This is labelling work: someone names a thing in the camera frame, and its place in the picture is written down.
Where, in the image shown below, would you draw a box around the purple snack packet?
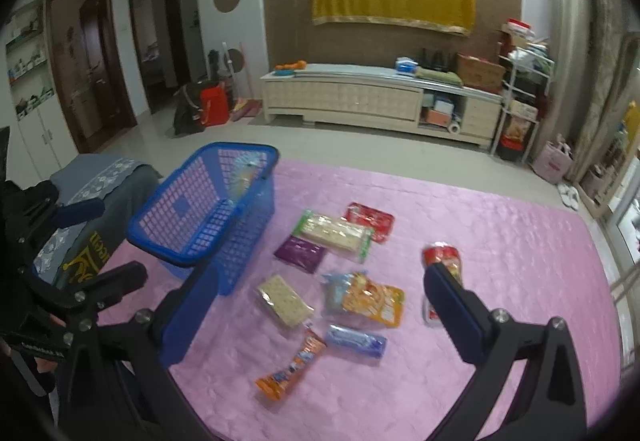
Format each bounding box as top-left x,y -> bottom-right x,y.
274,236 -> 328,274

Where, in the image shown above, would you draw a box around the cream TV cabinet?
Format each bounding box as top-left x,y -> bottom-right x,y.
260,63 -> 505,150

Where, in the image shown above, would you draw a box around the white shelf rack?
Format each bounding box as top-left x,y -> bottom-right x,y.
492,21 -> 556,162

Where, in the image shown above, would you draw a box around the red snack packet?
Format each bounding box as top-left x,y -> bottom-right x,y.
346,202 -> 396,244

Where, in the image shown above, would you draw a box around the pink tote bag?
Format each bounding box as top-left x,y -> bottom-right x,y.
531,135 -> 575,184

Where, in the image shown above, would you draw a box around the red snack can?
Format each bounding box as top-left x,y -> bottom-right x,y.
421,242 -> 463,328

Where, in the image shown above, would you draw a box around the grey embroidered chair cover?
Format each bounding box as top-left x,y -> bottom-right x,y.
32,153 -> 163,292

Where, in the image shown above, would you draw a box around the orange snack packet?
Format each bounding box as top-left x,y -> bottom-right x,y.
342,273 -> 405,328

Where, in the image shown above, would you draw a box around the standing air conditioner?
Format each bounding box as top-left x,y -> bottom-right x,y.
547,0 -> 593,156

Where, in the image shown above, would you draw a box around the clear blue snack packet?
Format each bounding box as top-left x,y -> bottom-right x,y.
227,156 -> 263,202

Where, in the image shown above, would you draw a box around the long green-edged cracker packet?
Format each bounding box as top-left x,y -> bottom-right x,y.
292,209 -> 375,264

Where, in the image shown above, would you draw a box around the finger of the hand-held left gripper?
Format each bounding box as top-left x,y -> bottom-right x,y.
15,181 -> 106,247
20,261 -> 148,322

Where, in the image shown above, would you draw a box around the blue snack bar packet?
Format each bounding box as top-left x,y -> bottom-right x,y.
324,324 -> 387,364

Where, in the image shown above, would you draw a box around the broom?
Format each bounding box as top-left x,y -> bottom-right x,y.
232,41 -> 261,120

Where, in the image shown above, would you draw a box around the small clear cracker packet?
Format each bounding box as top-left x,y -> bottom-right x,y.
256,274 -> 316,327

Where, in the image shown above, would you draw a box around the orange sausage stick packet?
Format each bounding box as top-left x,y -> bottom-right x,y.
255,328 -> 327,403

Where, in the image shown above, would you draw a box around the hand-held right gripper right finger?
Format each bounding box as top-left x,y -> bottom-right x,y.
424,263 -> 591,441

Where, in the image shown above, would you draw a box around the dark wooden bedroom doorway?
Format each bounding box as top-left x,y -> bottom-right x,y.
127,0 -> 193,114

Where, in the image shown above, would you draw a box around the blue striped cookie packet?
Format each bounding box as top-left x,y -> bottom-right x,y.
321,272 -> 361,314

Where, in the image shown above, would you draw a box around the red bag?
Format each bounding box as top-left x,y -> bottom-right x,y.
200,83 -> 232,126

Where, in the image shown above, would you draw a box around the dark wooden door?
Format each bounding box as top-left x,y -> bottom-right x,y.
46,0 -> 138,154

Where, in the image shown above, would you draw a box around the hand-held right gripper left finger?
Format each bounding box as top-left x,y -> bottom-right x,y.
55,263 -> 236,441

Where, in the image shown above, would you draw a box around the boxes in cabinet shelf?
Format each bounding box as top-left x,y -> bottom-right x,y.
420,96 -> 457,126

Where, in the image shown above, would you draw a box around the pink quilted table cloth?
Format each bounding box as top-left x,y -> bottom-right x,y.
90,158 -> 626,441

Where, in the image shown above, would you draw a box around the green folded cloth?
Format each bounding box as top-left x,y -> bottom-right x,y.
414,67 -> 463,86

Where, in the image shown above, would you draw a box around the white wall shelf unit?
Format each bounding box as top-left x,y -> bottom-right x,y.
5,0 -> 57,122

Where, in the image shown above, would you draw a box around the patterned curtain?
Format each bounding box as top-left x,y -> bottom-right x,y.
575,0 -> 626,182

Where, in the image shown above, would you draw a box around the blue plastic basket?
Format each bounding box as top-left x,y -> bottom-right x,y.
126,142 -> 280,296

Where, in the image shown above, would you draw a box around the brown cardboard box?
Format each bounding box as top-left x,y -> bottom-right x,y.
455,52 -> 506,92

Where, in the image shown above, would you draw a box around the black bag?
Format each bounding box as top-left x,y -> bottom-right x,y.
172,82 -> 206,136

